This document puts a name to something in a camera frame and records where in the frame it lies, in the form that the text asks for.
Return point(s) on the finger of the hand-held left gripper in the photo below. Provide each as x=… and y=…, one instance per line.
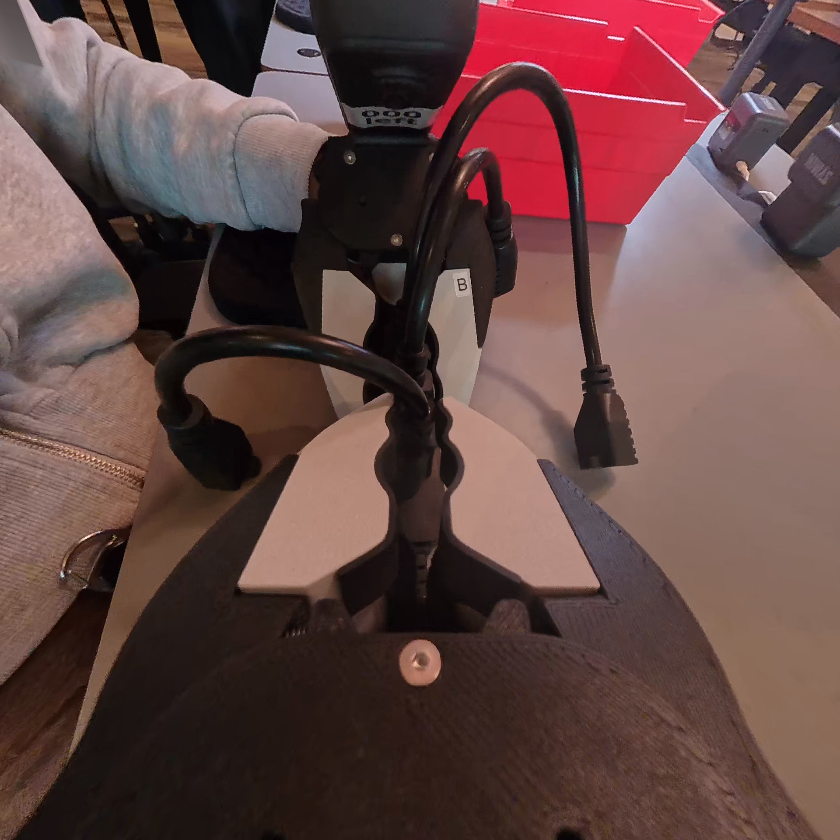
x=459, y=341
x=344, y=308

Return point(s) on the red plastic bin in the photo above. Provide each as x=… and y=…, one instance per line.
x=590, y=10
x=643, y=164

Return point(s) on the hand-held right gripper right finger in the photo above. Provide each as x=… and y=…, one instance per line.
x=525, y=525

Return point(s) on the grey metal table leg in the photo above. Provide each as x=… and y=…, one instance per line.
x=761, y=46

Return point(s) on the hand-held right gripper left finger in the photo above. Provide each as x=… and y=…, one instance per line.
x=315, y=525

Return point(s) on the grey battery pack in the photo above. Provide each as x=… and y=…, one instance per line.
x=748, y=131
x=807, y=197

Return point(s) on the person's left forearm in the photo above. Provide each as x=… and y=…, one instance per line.
x=164, y=131

